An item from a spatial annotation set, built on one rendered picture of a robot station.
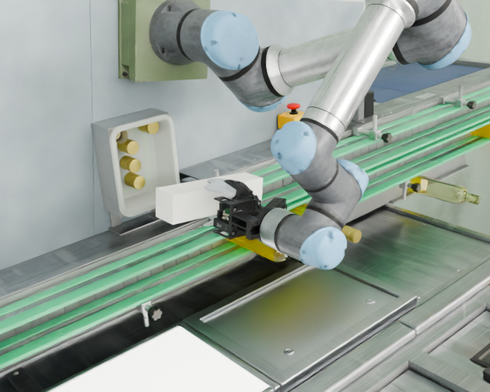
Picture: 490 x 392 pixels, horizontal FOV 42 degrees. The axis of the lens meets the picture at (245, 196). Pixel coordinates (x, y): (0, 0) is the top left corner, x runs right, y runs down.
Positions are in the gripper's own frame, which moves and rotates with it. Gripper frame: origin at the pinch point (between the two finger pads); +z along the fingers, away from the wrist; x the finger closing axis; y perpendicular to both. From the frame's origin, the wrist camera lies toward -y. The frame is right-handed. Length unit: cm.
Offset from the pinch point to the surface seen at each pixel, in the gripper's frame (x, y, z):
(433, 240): 26, -82, -5
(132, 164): -1.5, 2.8, 27.7
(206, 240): 15.9, -8.9, 13.3
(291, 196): 9.6, -38.1, 13.8
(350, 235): 14.9, -39.5, -6.1
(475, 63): -19, -181, 45
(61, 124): -11.5, 17.3, 34.1
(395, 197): 22, -97, 21
